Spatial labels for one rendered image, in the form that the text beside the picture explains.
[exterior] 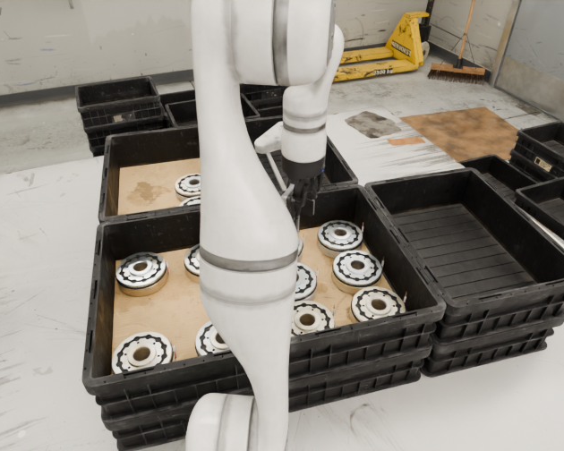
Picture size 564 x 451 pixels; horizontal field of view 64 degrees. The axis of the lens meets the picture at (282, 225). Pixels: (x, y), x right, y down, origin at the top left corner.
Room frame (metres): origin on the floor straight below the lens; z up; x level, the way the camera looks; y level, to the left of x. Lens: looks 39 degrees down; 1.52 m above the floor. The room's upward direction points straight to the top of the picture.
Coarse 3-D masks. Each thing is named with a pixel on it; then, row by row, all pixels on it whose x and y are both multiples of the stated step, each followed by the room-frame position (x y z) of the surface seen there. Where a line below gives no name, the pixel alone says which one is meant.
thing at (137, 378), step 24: (144, 216) 0.76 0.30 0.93; (168, 216) 0.76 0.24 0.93; (96, 240) 0.68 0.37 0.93; (96, 264) 0.61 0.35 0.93; (96, 288) 0.56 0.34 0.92; (96, 312) 0.49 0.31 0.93; (192, 360) 0.40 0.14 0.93; (216, 360) 0.40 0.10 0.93; (96, 384) 0.36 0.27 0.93; (120, 384) 0.36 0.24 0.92; (144, 384) 0.37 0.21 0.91
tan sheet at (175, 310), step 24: (168, 264) 0.71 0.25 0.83; (168, 288) 0.64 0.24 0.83; (192, 288) 0.64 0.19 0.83; (120, 312) 0.58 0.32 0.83; (144, 312) 0.58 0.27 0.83; (168, 312) 0.58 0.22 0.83; (192, 312) 0.58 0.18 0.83; (120, 336) 0.52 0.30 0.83; (168, 336) 0.52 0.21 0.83; (192, 336) 0.52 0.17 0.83
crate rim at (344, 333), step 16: (320, 192) 0.85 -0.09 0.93; (384, 224) 0.73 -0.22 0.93; (400, 240) 0.68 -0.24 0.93; (416, 272) 0.59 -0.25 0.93; (432, 288) 0.55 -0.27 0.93; (368, 320) 0.48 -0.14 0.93; (384, 320) 0.48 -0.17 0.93; (400, 320) 0.48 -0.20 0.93; (416, 320) 0.49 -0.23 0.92; (432, 320) 0.49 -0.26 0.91; (304, 336) 0.44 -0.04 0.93; (320, 336) 0.44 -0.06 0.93; (336, 336) 0.45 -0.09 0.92; (352, 336) 0.46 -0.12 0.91
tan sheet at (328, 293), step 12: (312, 228) 0.84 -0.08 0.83; (312, 240) 0.80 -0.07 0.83; (312, 252) 0.75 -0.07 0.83; (312, 264) 0.71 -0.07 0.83; (324, 264) 0.71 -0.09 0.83; (324, 276) 0.68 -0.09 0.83; (324, 288) 0.64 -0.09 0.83; (336, 288) 0.64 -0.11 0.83; (312, 300) 0.61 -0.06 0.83; (324, 300) 0.61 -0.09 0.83; (336, 300) 0.61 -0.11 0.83; (348, 300) 0.61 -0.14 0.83; (336, 312) 0.58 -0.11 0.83; (348, 312) 0.58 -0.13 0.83; (336, 324) 0.55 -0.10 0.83
